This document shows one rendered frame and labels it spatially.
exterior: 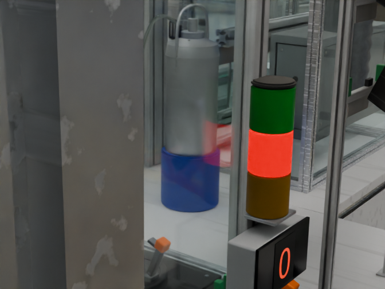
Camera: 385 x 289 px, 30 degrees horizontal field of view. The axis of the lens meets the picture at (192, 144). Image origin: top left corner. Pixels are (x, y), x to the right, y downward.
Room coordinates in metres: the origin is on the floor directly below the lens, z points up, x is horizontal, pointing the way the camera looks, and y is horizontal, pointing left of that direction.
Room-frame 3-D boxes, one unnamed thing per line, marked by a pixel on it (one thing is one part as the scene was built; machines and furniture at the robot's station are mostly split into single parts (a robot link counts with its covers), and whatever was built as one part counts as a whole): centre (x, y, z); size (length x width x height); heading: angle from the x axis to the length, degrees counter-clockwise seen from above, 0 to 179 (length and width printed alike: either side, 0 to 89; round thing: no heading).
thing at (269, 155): (0.78, -0.09, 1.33); 0.05 x 0.05 x 0.05
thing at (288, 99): (0.78, -0.09, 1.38); 0.05 x 0.05 x 0.05
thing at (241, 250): (0.78, -0.09, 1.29); 0.12 x 0.05 x 0.25; 144
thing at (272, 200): (0.78, -0.09, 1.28); 0.05 x 0.05 x 0.05
